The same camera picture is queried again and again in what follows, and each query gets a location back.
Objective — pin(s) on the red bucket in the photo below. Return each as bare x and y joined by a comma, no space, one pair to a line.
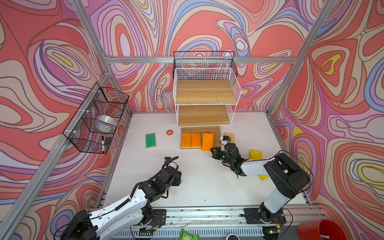
320,230

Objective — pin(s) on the pale yellow sponge orange underside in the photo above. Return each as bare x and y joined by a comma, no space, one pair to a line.
208,142

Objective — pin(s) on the silver tape roll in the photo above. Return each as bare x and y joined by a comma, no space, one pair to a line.
107,120

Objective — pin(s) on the aluminium front rail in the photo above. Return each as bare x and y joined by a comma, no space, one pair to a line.
234,216

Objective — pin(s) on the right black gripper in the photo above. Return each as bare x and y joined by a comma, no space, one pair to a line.
215,155

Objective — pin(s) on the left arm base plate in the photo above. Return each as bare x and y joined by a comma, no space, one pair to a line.
155,219

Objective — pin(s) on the yellow sponge right table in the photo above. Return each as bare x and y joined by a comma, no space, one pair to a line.
263,177

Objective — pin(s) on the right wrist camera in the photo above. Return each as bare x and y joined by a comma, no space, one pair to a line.
224,140

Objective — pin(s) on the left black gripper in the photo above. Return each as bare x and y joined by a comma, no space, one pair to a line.
177,178

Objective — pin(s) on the yellow sponge beside shelf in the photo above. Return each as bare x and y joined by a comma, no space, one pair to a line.
231,136

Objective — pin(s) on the green sponge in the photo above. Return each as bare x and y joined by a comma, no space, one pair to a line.
151,141

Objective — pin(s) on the black marker in basket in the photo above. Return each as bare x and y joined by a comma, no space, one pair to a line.
103,144

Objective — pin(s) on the green snack bag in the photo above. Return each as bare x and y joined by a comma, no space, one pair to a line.
187,236

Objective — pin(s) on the black wire basket on wall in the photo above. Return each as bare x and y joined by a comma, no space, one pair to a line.
86,131

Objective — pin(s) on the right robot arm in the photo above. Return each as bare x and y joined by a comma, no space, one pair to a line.
288,177

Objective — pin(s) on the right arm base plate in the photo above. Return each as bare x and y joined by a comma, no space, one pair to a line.
263,216

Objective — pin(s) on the small red round sticker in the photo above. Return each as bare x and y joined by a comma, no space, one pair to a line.
169,132

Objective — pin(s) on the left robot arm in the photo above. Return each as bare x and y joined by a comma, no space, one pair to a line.
133,210

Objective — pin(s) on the yellow sponge near shelf right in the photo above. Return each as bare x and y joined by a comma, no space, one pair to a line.
256,155

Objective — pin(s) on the white wire wooden shelf rack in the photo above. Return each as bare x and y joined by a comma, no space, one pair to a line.
205,100

